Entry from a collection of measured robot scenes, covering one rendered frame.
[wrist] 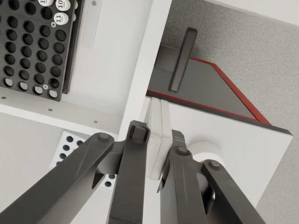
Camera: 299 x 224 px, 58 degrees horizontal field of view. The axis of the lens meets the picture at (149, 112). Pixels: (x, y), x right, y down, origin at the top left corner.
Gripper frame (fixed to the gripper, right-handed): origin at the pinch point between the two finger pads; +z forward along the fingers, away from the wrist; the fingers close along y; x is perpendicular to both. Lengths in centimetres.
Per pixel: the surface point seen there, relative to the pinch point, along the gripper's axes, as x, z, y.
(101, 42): 1.8, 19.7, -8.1
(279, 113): -23, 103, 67
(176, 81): 1.2, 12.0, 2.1
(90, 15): 4.8, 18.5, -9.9
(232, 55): -3, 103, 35
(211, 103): -7.7, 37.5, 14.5
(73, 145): -17.5, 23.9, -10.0
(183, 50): 4.6, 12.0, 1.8
